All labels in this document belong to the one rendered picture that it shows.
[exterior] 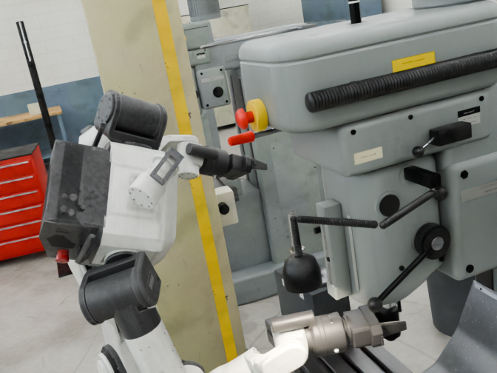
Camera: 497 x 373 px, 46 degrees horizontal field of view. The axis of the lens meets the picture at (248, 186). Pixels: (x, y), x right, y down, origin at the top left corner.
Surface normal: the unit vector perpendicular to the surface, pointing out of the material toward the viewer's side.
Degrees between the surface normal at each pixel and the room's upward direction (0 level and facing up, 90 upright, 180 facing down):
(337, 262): 90
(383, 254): 90
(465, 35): 90
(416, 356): 0
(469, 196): 90
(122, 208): 57
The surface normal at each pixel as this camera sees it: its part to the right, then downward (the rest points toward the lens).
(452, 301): -0.59, 0.40
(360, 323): -0.18, -0.94
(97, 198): 0.40, -0.40
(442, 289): -0.75, 0.38
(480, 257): 0.34, 0.23
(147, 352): 0.04, 0.25
